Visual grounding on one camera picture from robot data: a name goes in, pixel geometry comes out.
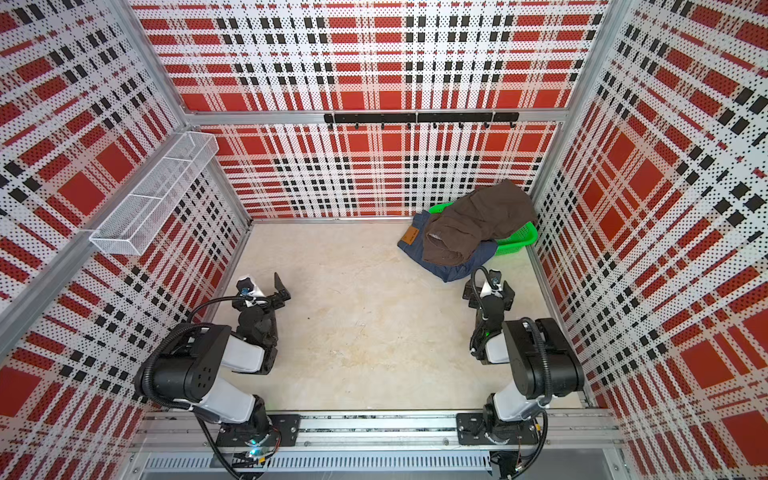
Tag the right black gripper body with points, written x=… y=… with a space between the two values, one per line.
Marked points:
x=491 y=294

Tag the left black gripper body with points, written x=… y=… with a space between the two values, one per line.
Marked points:
x=264 y=302

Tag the brown trousers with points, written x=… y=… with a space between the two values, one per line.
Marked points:
x=503 y=193

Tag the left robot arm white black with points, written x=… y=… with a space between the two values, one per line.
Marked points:
x=183 y=372

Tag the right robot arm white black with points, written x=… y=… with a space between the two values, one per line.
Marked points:
x=542 y=363

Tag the green plastic basket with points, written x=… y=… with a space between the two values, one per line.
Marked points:
x=516 y=240

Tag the blue denim jeans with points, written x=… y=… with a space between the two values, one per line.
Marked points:
x=446 y=265

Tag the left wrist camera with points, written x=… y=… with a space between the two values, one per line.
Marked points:
x=247 y=288

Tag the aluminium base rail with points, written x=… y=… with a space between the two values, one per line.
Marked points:
x=580 y=444

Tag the white wire mesh shelf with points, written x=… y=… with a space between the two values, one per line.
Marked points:
x=134 y=223

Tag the black hook rail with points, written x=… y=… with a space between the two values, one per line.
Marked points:
x=483 y=118

